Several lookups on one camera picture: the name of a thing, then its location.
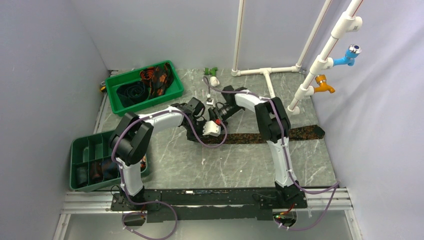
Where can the rolled black tie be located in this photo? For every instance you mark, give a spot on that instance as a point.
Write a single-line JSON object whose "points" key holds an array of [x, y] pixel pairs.
{"points": [[81, 176]]}

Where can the blue faucet tap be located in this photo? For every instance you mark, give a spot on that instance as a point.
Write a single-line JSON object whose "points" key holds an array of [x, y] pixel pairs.
{"points": [[352, 52]]}

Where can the white pvc pipe frame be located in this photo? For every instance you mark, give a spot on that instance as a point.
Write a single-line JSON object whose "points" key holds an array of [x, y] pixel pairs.
{"points": [[346, 23]]}

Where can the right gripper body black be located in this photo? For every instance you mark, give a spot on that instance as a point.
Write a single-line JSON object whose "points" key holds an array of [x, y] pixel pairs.
{"points": [[224, 113]]}

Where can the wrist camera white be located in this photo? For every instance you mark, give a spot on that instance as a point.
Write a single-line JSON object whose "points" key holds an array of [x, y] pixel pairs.
{"points": [[211, 128], [209, 100]]}

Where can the rolled navy plaid tie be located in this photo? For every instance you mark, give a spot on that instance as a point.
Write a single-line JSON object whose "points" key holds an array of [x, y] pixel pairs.
{"points": [[109, 169]]}

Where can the brown patterned necktie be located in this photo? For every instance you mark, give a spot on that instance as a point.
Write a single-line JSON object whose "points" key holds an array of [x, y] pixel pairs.
{"points": [[304, 133]]}

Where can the orange black tie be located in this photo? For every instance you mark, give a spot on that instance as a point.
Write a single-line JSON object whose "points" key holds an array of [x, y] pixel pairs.
{"points": [[158, 79]]}

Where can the rolled dark red tie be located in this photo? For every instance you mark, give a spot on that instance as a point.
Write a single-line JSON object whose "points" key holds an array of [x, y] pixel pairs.
{"points": [[95, 172]]}

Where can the green pipe fitting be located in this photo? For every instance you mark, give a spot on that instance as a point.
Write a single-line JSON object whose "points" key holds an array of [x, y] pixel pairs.
{"points": [[210, 71]]}

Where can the green compartment organizer tray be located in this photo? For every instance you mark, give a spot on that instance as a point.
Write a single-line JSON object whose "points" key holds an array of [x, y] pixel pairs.
{"points": [[83, 152]]}

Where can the white pipe fitting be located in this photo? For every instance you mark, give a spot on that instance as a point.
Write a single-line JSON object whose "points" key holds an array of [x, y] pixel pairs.
{"points": [[214, 82]]}

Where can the orange faucet tap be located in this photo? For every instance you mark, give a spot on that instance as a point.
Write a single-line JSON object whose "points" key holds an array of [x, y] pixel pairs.
{"points": [[321, 80]]}

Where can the yellow clamp at table edge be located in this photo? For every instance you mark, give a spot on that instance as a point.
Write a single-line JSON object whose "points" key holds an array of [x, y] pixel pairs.
{"points": [[103, 88]]}

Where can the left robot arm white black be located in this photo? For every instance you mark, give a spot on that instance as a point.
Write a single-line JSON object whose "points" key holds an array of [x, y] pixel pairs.
{"points": [[131, 138]]}

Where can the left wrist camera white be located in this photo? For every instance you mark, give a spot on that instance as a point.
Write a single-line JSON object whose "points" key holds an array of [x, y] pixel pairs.
{"points": [[211, 128]]}

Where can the dark teal tie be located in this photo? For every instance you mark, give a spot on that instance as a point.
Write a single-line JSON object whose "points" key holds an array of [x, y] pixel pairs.
{"points": [[133, 93]]}

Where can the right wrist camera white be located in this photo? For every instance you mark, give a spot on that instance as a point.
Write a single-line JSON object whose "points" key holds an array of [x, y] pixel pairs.
{"points": [[209, 100]]}

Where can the green open tray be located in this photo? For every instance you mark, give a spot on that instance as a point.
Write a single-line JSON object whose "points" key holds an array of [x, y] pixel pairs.
{"points": [[112, 83]]}

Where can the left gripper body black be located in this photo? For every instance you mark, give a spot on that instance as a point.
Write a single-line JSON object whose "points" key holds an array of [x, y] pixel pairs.
{"points": [[198, 128]]}

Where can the aluminium rail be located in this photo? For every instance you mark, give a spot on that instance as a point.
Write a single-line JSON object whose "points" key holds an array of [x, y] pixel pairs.
{"points": [[101, 202]]}

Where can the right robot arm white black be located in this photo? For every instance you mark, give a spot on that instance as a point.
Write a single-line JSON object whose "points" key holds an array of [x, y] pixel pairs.
{"points": [[274, 127]]}

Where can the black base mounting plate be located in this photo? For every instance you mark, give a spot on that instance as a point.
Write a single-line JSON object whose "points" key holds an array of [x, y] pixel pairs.
{"points": [[260, 203]]}

